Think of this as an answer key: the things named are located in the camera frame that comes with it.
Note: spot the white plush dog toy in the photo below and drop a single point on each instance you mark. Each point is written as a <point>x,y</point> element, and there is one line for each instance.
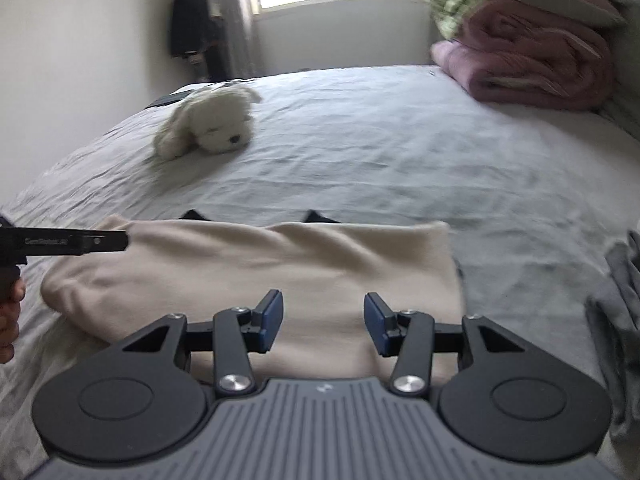
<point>215,120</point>

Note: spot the black sweatshirt with beige lining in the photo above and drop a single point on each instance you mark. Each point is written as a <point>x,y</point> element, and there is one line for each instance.
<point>250,260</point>

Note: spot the grey patterned curtain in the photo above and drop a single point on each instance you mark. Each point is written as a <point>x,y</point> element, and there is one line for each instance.
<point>240,10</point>

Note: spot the grey garment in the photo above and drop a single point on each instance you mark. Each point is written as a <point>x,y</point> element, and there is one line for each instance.
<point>620,320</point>

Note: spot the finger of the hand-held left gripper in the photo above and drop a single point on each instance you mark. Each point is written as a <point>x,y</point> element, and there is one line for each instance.
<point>107,242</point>

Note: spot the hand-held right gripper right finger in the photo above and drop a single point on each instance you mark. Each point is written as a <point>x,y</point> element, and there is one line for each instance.
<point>377,320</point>

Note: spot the dark tablet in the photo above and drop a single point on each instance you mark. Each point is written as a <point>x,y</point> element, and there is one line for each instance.
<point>160,101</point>

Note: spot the hanging dark jacket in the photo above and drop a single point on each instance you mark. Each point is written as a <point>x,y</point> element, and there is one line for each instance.
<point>190,20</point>

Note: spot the pink folded quilt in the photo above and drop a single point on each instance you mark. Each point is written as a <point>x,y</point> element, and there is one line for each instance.
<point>525,50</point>

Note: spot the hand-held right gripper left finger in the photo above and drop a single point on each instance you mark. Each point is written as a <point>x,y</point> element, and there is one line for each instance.
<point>270,320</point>

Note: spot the person's left hand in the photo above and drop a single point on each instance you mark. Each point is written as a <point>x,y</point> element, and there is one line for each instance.
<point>10,330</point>

